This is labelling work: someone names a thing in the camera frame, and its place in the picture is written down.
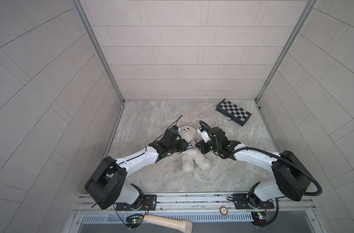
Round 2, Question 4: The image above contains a blue white striped sweater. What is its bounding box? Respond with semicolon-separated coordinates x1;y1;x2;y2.
180;140;201;155

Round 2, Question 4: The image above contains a white teddy bear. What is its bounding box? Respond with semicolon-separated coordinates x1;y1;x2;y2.
179;126;211;172

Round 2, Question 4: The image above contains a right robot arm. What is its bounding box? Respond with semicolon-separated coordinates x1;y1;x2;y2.
197;126;312;209

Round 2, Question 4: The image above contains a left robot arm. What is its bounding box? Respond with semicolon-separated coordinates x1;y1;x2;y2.
84;126;188;210

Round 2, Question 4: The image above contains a black white checkerboard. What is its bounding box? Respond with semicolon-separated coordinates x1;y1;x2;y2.
216;99;252;126

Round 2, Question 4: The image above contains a red round sticker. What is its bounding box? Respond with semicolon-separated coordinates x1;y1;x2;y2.
219;206;228;216

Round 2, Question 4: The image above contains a right circuit board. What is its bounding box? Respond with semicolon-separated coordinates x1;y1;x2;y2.
251;212;268;226

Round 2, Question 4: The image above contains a circuit board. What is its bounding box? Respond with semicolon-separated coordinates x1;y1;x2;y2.
251;212;268;226
126;214;144;229

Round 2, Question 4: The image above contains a left circuit board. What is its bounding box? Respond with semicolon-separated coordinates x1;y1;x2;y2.
126;214;144;229

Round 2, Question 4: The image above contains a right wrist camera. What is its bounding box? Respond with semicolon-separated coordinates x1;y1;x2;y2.
197;127;211;143

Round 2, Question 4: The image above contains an aluminium mounting rail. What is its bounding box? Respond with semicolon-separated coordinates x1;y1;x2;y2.
73;190;316;216

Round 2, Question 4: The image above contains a beige cylindrical handle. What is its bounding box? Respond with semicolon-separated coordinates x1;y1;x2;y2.
143;215;193;233

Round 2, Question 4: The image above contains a black corrugated cable conduit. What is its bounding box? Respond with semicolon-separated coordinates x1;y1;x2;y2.
198;120;323;226

